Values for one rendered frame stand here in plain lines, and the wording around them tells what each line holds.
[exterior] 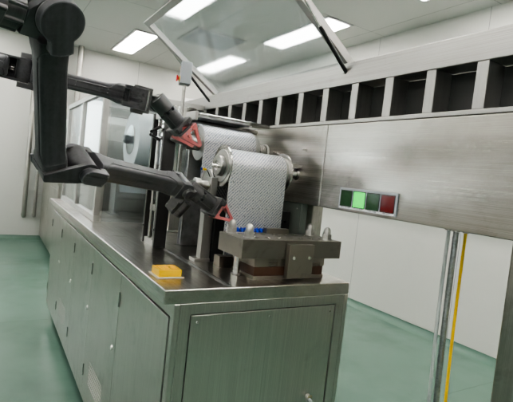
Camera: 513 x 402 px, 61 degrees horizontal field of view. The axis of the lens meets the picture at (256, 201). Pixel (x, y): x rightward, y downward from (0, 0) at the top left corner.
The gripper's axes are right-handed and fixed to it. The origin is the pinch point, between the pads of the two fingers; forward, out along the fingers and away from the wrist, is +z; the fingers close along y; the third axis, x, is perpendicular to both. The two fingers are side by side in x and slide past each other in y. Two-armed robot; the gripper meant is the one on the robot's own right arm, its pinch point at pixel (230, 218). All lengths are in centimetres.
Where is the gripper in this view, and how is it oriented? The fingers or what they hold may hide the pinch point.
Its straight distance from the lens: 152.9
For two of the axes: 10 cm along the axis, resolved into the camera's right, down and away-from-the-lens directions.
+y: 5.2, 1.0, -8.5
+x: 5.2, -8.2, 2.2
